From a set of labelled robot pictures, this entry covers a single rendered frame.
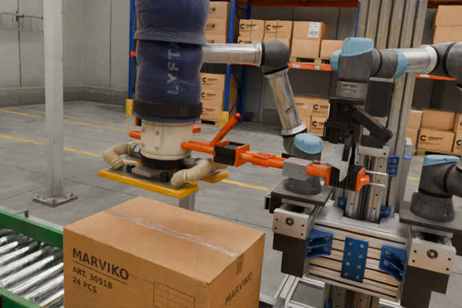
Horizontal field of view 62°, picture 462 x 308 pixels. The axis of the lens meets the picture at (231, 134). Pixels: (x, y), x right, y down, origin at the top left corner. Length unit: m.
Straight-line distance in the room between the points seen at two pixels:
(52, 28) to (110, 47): 8.33
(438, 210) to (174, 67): 1.06
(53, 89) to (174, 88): 3.04
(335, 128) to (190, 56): 0.49
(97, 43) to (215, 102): 5.03
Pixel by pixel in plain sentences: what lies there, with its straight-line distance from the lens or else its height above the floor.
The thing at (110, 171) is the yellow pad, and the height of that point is 1.17.
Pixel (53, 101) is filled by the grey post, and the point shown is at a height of 1.04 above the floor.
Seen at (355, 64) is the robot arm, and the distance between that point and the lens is 1.01.
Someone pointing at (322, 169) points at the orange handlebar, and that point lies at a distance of 1.06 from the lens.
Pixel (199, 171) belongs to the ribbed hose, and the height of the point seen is 1.23.
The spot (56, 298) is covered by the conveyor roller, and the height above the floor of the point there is 0.54.
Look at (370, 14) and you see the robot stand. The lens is 1.73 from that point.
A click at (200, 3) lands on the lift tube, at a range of 1.22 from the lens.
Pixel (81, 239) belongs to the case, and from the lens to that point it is 1.44.
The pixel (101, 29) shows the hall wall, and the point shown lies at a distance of 12.65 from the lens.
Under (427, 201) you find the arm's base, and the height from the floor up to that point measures 1.10.
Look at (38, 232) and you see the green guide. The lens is 2.31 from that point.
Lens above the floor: 1.56
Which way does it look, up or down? 11 degrees down
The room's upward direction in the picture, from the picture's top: 4 degrees clockwise
